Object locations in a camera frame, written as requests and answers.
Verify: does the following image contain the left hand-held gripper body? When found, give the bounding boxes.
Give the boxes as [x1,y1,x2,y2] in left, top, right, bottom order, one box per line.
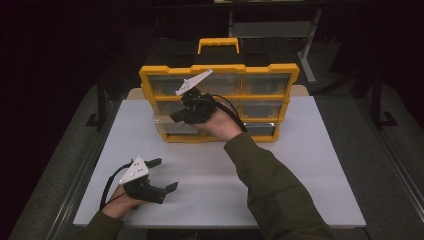
[118,155,167,205]

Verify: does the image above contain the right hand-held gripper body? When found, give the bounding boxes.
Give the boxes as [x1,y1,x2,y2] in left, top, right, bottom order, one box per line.
[175,68,218,126]

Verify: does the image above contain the clear plastic drawer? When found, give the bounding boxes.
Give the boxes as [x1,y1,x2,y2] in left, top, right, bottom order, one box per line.
[153,114,201,136]

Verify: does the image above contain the yellow black drawer organizer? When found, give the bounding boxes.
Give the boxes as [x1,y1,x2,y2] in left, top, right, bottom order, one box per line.
[138,37,301,144]

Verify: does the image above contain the person's left hand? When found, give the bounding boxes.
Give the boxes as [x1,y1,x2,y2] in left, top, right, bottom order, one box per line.
[101,184,148,220]

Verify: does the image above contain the person's right hand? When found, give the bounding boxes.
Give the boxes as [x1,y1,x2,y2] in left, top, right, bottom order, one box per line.
[192,102,244,143]

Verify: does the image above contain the black metal stand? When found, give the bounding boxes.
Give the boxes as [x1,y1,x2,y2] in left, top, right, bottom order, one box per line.
[85,74,108,128]
[371,71,399,130]

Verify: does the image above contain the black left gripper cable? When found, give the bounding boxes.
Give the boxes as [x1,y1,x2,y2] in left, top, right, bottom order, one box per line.
[98,161,135,212]

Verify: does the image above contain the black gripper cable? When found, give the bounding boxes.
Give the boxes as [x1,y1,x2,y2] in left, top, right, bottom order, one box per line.
[98,161,135,212]
[211,94,248,133]

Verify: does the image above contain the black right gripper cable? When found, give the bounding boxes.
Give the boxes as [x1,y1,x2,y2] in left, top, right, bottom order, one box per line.
[211,94,248,133]

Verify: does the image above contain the aluminium frame rail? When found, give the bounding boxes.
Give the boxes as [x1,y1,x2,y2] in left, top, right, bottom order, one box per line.
[49,99,122,240]
[353,96,424,214]

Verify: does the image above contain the white metal table frame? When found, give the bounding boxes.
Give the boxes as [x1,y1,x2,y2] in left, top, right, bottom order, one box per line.
[228,8,324,85]

